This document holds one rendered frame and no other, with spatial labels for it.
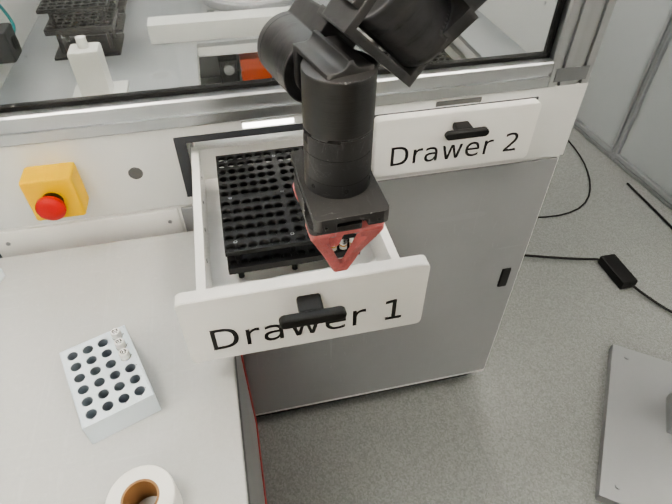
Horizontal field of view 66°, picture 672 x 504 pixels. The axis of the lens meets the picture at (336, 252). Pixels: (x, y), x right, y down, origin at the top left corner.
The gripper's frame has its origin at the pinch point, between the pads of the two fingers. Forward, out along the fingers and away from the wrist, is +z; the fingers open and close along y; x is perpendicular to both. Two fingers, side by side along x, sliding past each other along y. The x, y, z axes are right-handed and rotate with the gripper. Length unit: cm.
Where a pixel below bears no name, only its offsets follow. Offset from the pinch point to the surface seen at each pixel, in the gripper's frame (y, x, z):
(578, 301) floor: 52, -101, 100
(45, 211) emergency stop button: 29.8, 35.0, 12.3
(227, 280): 13.6, 11.4, 16.0
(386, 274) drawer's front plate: 1.8, -6.5, 7.0
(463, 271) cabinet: 33, -39, 48
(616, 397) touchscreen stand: 16, -88, 96
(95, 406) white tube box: 0.9, 28.8, 19.6
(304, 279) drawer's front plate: 2.8, 2.8, 6.4
